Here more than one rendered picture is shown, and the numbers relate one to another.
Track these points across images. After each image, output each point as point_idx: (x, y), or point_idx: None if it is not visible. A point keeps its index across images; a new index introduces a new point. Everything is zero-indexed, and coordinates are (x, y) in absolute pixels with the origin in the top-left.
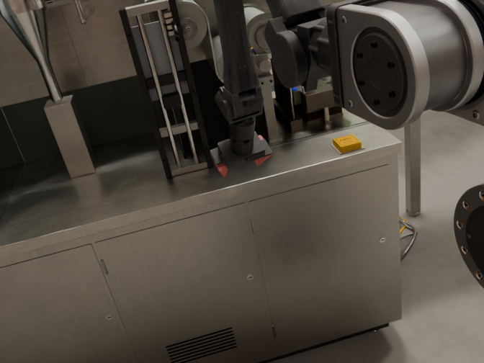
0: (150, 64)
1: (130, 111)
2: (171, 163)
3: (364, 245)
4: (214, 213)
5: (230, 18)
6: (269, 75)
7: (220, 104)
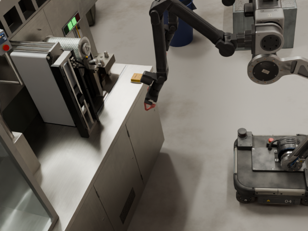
0: (71, 85)
1: (11, 127)
2: (74, 133)
3: (151, 116)
4: (119, 137)
5: (164, 46)
6: (96, 65)
7: (145, 80)
